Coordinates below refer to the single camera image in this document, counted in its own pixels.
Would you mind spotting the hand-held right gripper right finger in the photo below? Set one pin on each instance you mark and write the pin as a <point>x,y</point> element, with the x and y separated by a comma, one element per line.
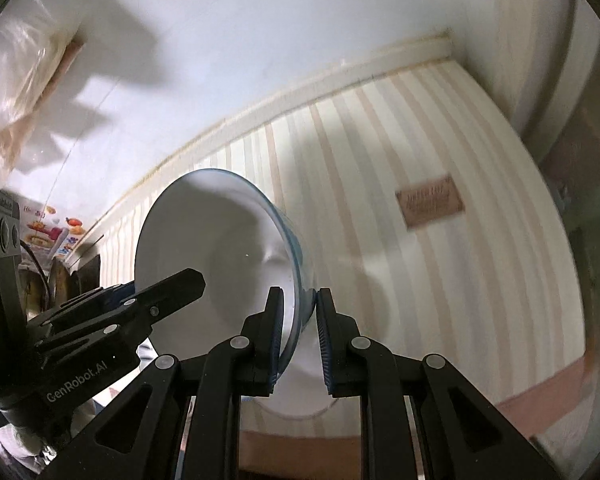
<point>325,335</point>

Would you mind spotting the white floral bowl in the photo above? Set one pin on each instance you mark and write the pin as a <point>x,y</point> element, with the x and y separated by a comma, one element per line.
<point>302,395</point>

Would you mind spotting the clear plastic bag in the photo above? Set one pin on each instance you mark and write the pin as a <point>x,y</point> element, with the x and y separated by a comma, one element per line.
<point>25,85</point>

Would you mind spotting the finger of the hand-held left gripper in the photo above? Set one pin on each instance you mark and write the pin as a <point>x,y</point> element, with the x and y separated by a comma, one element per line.
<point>95,332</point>
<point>175,287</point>

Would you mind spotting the person's left forearm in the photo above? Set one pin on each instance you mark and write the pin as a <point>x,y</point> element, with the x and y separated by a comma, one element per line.
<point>25,445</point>

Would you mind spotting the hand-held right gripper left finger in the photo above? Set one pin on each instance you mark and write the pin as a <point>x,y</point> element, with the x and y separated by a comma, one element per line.
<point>277,330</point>

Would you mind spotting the white blue-rimmed bowl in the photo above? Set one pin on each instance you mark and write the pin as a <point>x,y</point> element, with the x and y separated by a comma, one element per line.
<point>205,240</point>

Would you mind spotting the striped cat-print tablecloth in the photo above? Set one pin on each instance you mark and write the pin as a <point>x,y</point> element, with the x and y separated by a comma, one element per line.
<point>380,260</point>

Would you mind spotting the colourful food packet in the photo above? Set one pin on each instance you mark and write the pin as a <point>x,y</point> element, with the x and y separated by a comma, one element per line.
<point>50,232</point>

